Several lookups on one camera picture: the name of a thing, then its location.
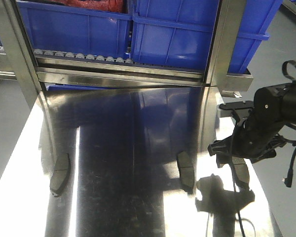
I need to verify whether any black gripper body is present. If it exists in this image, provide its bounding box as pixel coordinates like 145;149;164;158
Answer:
208;101;285;166

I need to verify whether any dark grey brake pad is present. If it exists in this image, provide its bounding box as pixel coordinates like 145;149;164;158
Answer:
232;157;250;190

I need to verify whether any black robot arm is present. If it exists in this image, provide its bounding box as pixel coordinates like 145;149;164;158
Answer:
208;83;296;167

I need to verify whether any red bag in bin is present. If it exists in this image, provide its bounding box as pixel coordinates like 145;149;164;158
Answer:
51;0;124;13

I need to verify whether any small blue bin below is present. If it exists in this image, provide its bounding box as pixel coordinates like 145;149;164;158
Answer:
47;84;98;91

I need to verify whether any roller track strip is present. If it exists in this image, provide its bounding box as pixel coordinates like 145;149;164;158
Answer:
33;49;134;64

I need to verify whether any large blue plastic bin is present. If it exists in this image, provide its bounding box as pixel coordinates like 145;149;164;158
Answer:
16;0;132;58

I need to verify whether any stainless steel rack frame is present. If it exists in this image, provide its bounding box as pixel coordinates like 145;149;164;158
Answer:
0;0;253;107

